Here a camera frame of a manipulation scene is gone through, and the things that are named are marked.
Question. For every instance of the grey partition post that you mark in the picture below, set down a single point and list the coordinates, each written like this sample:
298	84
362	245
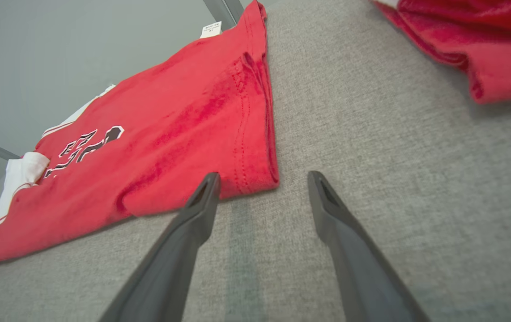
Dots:
226	9

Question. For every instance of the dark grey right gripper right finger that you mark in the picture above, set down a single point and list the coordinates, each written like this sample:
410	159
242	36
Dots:
363	268

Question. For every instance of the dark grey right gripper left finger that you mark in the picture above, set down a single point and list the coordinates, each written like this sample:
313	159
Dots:
170	268

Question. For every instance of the red and white basketball jersey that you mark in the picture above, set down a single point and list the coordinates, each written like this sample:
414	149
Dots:
170	125

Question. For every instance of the grey fabric sofa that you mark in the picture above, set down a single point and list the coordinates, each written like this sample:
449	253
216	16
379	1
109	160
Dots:
394	179

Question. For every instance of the red shorts with white trim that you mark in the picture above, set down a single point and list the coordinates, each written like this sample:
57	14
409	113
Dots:
483	44

